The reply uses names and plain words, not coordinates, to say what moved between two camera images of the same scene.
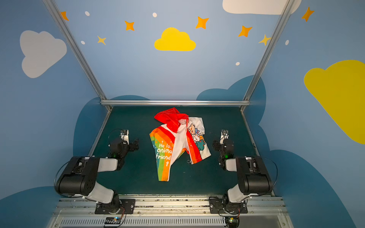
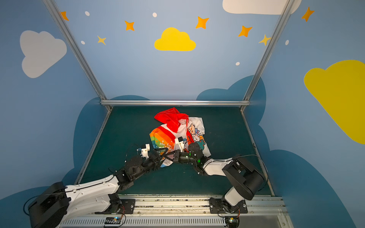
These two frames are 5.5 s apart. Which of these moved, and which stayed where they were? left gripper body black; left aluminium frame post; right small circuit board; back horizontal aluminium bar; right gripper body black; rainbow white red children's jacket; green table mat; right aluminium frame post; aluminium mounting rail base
Moved: left gripper body black; rainbow white red children's jacket; right gripper body black
Stayed: left aluminium frame post; aluminium mounting rail base; back horizontal aluminium bar; green table mat; right aluminium frame post; right small circuit board
